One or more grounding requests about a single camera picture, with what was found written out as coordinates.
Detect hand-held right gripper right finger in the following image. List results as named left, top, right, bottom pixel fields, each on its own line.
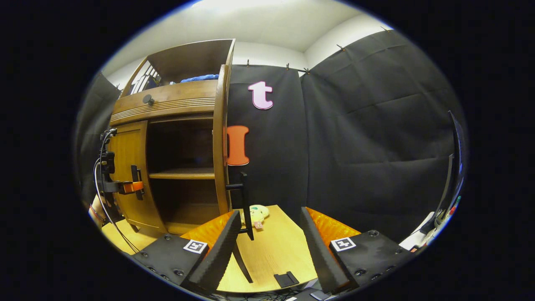
left=300, top=207, right=415, bottom=294

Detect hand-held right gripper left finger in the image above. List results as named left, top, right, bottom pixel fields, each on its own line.
left=132, top=210, right=242, bottom=292

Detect black cabinet door handle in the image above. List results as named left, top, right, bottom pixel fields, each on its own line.
left=131, top=165, right=143, bottom=200
left=226, top=171, right=255, bottom=241

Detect wooden shoe cabinet door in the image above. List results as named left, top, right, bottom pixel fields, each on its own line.
left=110, top=120, right=168, bottom=237
left=212, top=64, right=231, bottom=216

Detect wooden double-door shoe cabinet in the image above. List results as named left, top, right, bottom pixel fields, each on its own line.
left=110, top=39, right=235, bottom=239

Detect wooden cabinet drawer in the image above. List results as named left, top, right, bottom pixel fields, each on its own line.
left=110, top=79, right=219, bottom=127

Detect small black stand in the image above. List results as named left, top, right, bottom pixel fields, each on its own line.
left=274, top=271, right=300, bottom=288

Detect pale yellow plush toy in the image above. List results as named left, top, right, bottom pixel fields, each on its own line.
left=240, top=204, right=270, bottom=230

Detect black backdrop cloth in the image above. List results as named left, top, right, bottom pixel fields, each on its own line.
left=75, top=29, right=466, bottom=244

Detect blue folded towel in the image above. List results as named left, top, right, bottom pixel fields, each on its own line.
left=181, top=74, right=220, bottom=83

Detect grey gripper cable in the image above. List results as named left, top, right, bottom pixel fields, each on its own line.
left=93, top=130, right=141, bottom=254

